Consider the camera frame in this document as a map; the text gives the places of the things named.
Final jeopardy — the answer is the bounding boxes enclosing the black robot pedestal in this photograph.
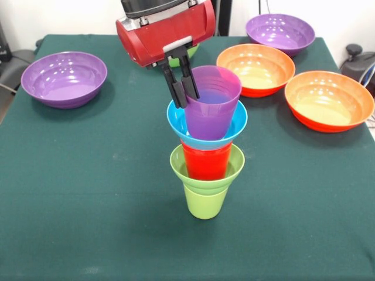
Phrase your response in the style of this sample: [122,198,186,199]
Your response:
[212,0,234,37]

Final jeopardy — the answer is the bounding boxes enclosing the green plastic cup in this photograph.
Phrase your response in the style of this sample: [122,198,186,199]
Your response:
[183,183,229,220]

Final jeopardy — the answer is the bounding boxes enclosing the small green plastic bowl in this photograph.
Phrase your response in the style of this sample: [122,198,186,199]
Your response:
[169,143,246,197]

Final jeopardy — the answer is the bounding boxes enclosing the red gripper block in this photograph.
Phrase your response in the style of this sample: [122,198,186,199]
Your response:
[115,0,217,109]

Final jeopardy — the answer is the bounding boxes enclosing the red plastic cup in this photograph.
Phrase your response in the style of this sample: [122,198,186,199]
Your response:
[180,139,234,181]

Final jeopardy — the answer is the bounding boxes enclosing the large purple plastic bowl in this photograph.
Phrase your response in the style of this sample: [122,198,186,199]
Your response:
[245,13,316,58]
[20,51,108,109]

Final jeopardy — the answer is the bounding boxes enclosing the small blue plastic bowl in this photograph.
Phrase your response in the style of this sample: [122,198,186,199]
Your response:
[166,99,248,150]

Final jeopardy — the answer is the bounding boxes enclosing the purple plastic cup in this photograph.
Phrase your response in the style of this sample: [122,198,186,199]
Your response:
[185,65,243,141]

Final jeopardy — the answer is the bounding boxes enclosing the black wall cables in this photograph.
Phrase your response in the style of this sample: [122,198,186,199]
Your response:
[257,0,272,15]

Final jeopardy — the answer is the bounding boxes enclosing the large green plastic bowl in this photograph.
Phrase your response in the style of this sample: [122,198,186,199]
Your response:
[168,43,200,68]

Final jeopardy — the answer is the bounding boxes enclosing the dark green table cloth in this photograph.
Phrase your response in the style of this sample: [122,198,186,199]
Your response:
[0,34,375,281]

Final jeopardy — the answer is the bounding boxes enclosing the large orange plastic bowl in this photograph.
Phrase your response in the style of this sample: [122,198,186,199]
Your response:
[216,43,296,98]
[284,70,375,133]

